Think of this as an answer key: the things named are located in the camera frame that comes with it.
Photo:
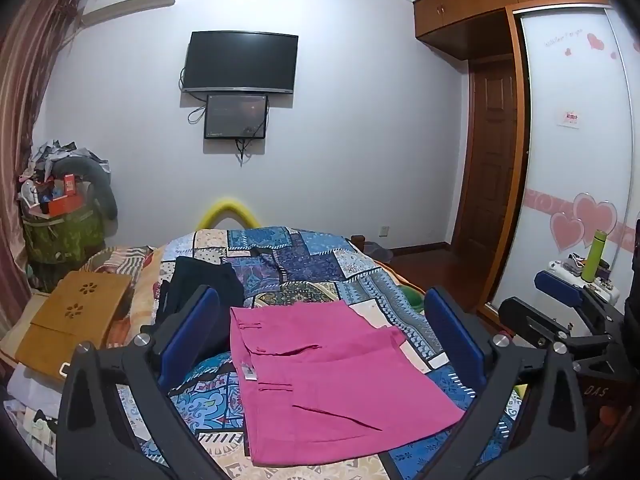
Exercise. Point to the brown wooden door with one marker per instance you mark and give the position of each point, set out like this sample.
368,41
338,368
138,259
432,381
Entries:
489,158

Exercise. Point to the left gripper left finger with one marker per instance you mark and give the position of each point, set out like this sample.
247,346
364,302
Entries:
95,439

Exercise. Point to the striped pink curtain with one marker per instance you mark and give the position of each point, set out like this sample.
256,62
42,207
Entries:
29,49

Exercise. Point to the yellow foam headboard arch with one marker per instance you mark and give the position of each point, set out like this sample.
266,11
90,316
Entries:
228,207

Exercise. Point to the green storage bag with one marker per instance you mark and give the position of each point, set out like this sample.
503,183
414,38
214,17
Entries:
69,238

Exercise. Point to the orange fleece blanket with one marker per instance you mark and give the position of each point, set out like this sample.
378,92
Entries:
142,266

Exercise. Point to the orange red box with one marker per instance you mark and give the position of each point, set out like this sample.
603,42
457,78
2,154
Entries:
60,196

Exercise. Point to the wooden overhead cabinet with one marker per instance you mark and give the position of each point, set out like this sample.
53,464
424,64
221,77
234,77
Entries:
466,29

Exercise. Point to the grey neck pillow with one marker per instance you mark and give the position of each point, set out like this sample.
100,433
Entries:
90,171

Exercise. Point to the large wall television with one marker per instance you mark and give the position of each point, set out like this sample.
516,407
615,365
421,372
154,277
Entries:
230,60

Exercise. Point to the pink pants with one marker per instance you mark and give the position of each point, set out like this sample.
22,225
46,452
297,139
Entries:
319,384

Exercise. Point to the wooden lap desk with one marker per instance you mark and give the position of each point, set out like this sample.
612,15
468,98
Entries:
81,308

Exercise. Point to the white sliding wardrobe door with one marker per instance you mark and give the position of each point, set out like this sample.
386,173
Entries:
583,151

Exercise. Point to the patchwork patterned bedspread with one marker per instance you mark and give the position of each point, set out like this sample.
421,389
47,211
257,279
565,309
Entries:
280,266

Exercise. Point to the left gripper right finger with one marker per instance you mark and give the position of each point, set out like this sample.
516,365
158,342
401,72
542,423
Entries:
549,437

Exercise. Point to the dark navy folded garment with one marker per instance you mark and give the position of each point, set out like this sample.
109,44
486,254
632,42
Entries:
200,294

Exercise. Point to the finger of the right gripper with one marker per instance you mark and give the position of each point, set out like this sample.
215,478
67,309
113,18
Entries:
562,287

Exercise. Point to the small wall monitor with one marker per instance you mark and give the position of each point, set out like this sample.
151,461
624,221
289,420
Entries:
230,116

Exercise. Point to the green water bottle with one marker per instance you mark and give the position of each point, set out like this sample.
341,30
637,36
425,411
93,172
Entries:
592,262

